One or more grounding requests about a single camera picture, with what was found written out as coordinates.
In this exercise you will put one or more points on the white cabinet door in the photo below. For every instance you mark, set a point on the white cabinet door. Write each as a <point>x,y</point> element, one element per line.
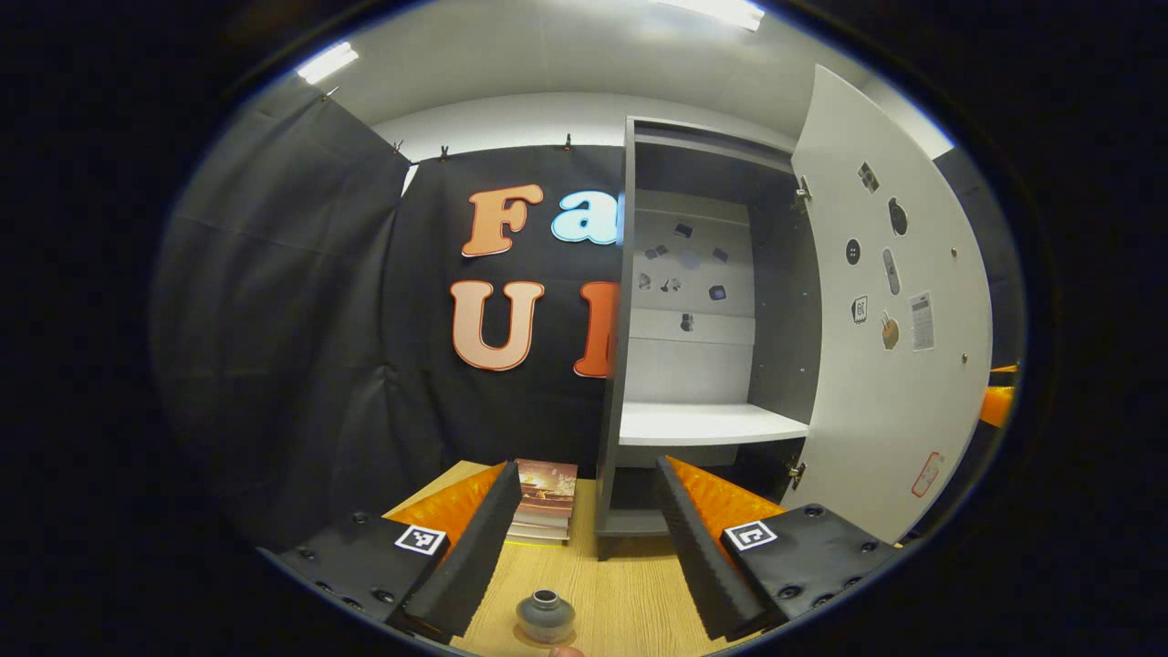
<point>867,438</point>

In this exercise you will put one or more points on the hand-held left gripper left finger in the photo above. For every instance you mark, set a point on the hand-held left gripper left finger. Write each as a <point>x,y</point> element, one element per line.
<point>474,557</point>

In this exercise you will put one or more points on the grey cabinet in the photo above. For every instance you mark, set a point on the grey cabinet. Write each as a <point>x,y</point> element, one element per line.
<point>785,301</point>

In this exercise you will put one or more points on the silver red label bottle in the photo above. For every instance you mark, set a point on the silver red label bottle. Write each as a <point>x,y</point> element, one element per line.
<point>546,625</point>

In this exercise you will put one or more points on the black backdrop cloth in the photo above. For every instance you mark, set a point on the black backdrop cloth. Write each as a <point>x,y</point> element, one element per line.
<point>292,365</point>

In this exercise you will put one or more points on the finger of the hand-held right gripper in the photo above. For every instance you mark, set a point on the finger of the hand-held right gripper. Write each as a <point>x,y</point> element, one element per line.
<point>996,406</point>

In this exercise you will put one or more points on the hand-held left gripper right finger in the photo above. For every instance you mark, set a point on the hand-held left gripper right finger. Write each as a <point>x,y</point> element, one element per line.
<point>693,557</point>

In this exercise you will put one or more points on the metal door hinge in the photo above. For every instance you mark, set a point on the metal door hinge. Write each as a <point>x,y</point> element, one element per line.
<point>803,192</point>
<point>797,473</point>

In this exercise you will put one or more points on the white cabinet shelf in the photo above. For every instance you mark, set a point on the white cabinet shelf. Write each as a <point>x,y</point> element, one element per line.
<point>703,424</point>

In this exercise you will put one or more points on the stack of books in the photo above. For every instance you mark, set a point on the stack of books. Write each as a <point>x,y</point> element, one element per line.
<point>547,484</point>

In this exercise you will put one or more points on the long ceiling light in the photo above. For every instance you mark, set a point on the long ceiling light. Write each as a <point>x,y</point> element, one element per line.
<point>712,13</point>
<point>327,62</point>

